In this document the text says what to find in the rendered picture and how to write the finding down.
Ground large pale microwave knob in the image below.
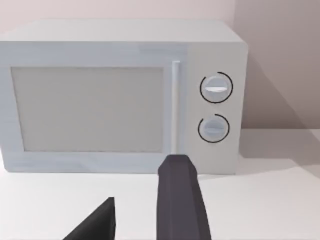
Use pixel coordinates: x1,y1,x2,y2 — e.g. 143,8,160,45
201,75,232,101

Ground dark grey long object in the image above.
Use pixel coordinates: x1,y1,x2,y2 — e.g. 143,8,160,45
155,154,212,240

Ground white microwave door handle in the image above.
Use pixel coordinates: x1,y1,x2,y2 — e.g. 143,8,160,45
171,60,182,154

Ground pale microwave oven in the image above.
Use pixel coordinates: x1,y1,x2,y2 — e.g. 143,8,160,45
0,19,249,176

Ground small pale microwave knob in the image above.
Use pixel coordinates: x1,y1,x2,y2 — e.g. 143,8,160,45
199,117,229,141

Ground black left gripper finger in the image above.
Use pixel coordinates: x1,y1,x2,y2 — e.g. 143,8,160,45
62,196,117,240

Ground pale microwave door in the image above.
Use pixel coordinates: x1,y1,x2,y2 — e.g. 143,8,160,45
0,41,189,174

